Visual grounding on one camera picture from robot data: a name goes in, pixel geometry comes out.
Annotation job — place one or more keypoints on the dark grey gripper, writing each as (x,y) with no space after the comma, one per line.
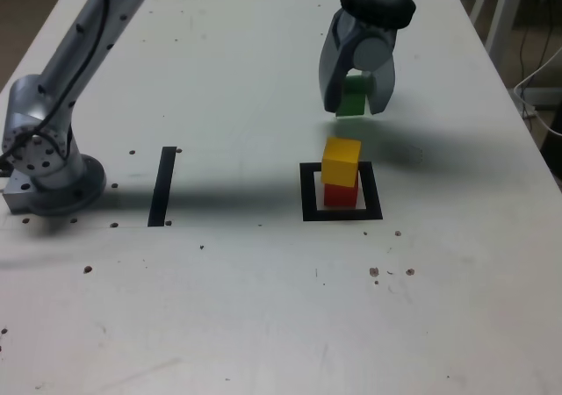
(373,31)

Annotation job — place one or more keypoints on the green cube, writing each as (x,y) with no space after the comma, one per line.
(353,98)

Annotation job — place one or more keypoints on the yellow cube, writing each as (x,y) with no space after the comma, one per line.
(340,162)

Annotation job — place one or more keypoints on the red cube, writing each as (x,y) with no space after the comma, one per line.
(340,196)

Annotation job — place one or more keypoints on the black tape square outline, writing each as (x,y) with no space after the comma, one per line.
(307,193)

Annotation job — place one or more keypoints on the black tape strip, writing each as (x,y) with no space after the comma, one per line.
(161,184)

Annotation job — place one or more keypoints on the white furniture frame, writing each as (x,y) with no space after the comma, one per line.
(504,9)

